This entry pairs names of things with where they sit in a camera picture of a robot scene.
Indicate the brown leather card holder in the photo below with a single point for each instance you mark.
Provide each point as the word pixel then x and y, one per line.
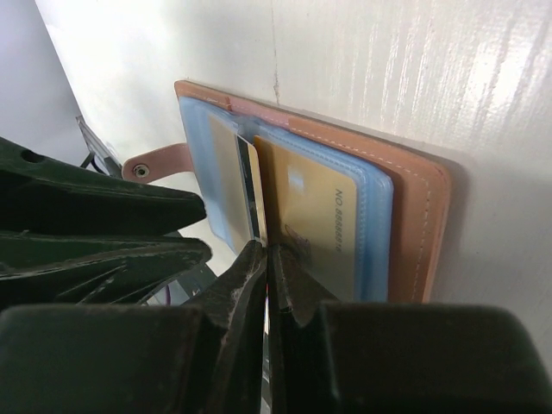
pixel 402 198

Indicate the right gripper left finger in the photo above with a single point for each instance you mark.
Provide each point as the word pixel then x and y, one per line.
pixel 226 364

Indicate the gold credit card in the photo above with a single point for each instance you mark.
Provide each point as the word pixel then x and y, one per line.
pixel 311 208
pixel 239 181

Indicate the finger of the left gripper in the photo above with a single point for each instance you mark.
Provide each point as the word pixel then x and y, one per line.
pixel 51 269
pixel 44 196

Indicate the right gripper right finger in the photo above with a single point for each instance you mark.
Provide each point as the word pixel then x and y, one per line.
pixel 304 376

